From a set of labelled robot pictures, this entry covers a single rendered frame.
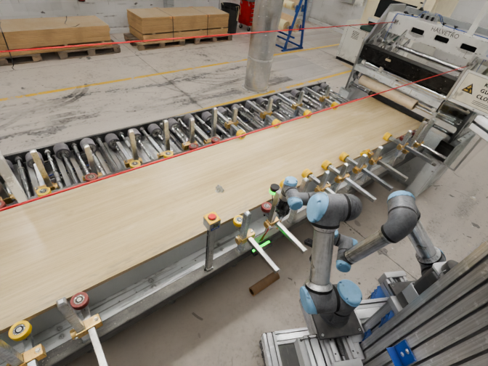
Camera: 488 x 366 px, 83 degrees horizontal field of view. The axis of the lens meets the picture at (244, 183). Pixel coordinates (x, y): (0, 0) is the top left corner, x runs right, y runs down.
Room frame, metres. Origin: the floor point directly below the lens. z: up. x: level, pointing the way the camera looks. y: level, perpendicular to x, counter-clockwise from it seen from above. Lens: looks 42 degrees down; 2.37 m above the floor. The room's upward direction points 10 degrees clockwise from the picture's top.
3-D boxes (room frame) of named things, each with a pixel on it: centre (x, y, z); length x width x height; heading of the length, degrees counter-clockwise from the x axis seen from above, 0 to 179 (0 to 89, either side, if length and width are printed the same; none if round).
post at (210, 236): (0.94, 0.14, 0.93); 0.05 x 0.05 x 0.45; 43
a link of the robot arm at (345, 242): (0.99, -0.63, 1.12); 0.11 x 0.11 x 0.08; 76
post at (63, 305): (0.44, 0.67, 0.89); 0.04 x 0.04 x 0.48; 43
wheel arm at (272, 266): (1.08, -0.15, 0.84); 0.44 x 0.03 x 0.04; 43
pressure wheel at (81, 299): (0.54, 0.72, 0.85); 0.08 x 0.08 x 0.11
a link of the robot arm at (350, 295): (0.63, -0.54, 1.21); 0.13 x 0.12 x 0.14; 104
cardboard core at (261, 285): (1.27, -0.34, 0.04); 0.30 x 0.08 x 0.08; 133
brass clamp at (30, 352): (0.28, 0.84, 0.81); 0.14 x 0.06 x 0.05; 133
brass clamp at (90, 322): (0.45, 0.66, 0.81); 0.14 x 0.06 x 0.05; 133
